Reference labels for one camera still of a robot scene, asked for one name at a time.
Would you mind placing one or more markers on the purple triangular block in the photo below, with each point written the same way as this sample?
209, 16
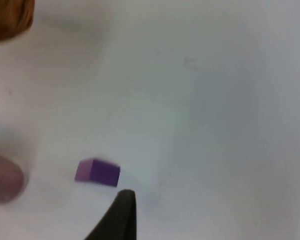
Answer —
100, 172

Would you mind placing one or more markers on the clear cup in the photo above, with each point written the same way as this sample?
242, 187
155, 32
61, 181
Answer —
3, 180

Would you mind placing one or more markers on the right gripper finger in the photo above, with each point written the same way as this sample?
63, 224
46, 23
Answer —
120, 220

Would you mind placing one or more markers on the brown wicker basket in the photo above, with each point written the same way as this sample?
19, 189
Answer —
10, 17

